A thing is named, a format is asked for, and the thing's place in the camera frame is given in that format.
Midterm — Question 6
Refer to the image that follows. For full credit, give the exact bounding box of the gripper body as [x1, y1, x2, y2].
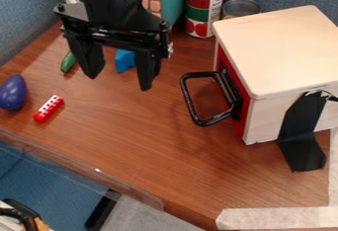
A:
[52, 2, 175, 59]

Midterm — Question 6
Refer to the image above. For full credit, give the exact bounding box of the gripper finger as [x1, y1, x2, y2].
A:
[132, 47, 163, 92]
[64, 35, 108, 80]

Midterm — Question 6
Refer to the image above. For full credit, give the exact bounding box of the drawer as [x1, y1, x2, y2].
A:
[178, 43, 253, 140]

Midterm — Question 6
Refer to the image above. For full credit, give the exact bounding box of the green toy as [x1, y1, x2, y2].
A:
[59, 50, 80, 74]

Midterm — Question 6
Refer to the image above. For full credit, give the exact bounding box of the blue block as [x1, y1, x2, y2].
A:
[113, 48, 137, 74]

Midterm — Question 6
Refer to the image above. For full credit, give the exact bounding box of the red toy brick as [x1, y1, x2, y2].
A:
[32, 94, 66, 123]

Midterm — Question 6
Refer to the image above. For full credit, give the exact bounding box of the red green white can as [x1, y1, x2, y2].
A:
[183, 0, 226, 39]

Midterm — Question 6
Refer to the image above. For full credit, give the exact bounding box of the purple toy eggplant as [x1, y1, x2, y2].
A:
[0, 73, 30, 113]

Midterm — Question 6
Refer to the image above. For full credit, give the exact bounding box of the silver can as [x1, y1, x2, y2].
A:
[220, 0, 263, 21]

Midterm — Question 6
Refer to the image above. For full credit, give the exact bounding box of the cabinet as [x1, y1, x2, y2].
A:
[211, 4, 338, 146]

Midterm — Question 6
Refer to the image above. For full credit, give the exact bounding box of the black tape strip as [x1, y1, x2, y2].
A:
[276, 89, 338, 174]

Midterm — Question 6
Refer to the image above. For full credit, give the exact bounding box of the white tape strip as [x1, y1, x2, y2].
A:
[213, 128, 338, 231]

